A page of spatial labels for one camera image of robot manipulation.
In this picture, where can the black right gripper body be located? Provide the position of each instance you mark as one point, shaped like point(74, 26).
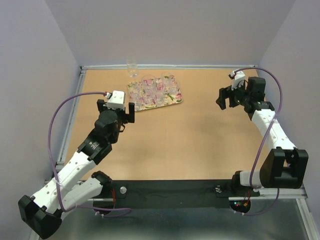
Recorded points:
point(240, 96)

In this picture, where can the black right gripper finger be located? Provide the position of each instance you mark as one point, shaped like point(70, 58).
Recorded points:
point(224, 92)
point(221, 102)

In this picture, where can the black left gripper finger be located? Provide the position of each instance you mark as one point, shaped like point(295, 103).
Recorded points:
point(101, 105)
point(131, 113)

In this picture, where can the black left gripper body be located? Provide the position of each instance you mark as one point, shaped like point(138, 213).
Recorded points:
point(121, 118)

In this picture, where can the small clear glass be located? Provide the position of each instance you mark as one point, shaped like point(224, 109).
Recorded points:
point(159, 98)

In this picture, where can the clear faceted glass tumbler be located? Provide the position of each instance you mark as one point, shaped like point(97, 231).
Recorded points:
point(167, 78)

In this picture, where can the tall clear glass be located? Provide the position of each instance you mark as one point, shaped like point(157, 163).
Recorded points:
point(132, 66)

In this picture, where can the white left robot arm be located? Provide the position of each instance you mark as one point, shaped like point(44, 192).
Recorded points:
point(45, 210)

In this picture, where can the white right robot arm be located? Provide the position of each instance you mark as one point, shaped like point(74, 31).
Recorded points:
point(285, 164)

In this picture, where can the floral patterned tray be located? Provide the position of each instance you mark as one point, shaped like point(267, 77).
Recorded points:
point(136, 87)

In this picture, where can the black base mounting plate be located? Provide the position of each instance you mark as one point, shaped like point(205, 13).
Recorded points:
point(171, 194)

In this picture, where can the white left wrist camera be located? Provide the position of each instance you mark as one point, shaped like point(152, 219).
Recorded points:
point(116, 100)

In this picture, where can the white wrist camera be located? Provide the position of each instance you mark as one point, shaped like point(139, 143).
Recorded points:
point(238, 78)
point(116, 100)

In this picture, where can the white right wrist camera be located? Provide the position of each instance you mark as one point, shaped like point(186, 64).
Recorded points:
point(238, 78)

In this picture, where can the aluminium front frame rail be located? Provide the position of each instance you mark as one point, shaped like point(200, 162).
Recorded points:
point(280, 191)

